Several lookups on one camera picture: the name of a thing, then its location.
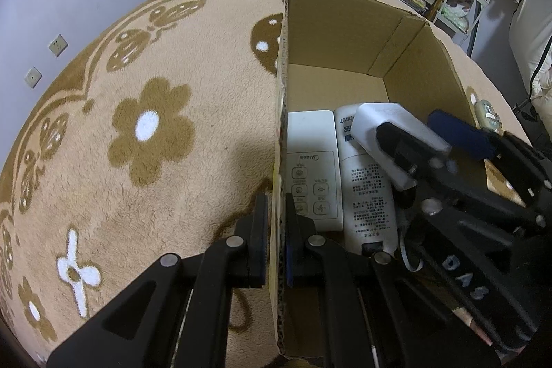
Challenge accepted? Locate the wall socket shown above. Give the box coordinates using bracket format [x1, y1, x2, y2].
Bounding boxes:
[47, 34, 69, 57]
[23, 67, 42, 89]

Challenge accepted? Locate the cardboard box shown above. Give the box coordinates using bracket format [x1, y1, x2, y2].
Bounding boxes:
[269, 0, 532, 361]

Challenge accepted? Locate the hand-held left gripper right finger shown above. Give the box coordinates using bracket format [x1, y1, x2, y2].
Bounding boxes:
[282, 196, 503, 368]

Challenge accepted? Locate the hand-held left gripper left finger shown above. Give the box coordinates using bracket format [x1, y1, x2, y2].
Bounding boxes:
[47, 192, 270, 368]

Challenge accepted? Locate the white cloth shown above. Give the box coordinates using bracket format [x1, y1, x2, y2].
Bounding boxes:
[530, 44, 552, 110]

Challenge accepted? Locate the white remote control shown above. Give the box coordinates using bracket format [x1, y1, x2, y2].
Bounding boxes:
[287, 110, 344, 231]

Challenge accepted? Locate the beige floral blanket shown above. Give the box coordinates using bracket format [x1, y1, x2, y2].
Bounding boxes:
[0, 0, 535, 368]

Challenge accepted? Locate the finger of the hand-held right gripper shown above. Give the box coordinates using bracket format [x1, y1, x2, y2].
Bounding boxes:
[376, 121, 538, 356]
[428, 109, 552, 233]

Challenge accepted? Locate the small white box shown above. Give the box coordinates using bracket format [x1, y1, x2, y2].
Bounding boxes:
[350, 103, 452, 193]

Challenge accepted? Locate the small round printed tin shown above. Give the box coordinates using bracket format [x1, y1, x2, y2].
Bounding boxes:
[473, 100, 504, 131]

